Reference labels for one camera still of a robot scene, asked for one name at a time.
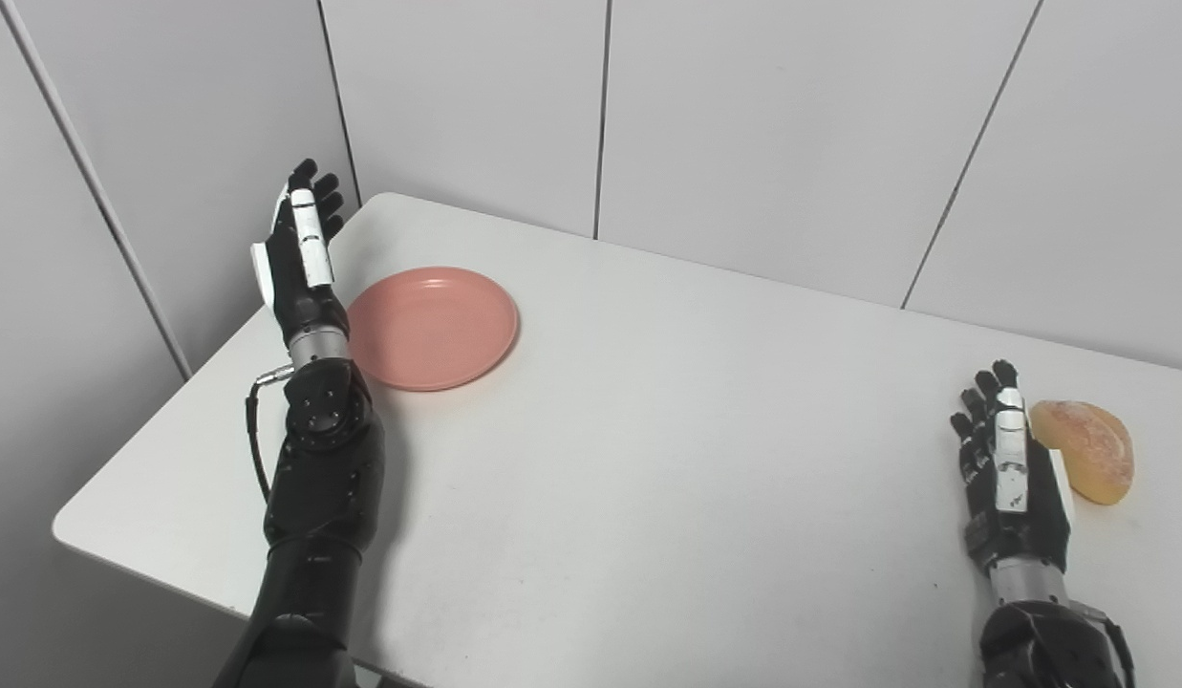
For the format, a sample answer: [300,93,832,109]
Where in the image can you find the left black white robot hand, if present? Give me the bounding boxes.
[250,159,351,350]

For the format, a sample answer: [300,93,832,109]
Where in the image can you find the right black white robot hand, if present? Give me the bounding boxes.
[950,359,1074,574]

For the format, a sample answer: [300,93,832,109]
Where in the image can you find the golden bread roll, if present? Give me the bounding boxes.
[1028,399,1135,506]

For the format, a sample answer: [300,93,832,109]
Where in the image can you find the pink round plate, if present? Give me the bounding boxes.
[346,267,520,393]

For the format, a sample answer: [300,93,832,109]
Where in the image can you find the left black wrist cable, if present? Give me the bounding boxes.
[246,364,297,505]

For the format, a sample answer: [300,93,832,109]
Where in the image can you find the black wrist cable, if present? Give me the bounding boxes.
[1068,602,1138,688]
[246,364,297,505]

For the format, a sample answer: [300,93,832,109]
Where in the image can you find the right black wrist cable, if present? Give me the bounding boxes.
[1068,602,1138,688]

